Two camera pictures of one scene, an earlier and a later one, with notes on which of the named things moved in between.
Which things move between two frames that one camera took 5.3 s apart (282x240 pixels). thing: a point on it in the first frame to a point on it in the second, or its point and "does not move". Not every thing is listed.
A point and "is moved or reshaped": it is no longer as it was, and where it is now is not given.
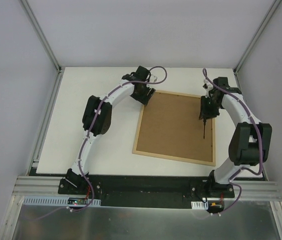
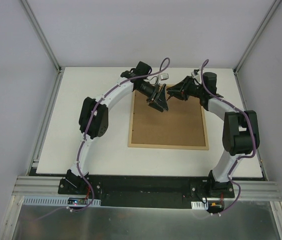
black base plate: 162,191 does not move
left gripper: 145,94 to 157,96
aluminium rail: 37,186 does not move
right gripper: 206,110 to 184,87
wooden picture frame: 169,127 is moved or reshaped
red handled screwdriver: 204,121 to 170,95
